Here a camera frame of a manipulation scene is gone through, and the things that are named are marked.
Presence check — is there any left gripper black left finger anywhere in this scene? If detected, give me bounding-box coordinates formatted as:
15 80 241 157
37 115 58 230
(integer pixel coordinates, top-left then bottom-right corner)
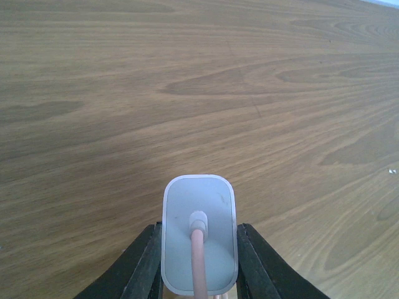
75 222 163 299

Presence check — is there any white usb charger plug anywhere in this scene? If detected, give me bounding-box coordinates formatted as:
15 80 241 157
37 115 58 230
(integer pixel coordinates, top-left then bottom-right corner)
161 174 238 298

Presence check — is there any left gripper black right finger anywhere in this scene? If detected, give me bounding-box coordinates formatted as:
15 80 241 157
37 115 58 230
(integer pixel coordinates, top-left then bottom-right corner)
236 224 329 299

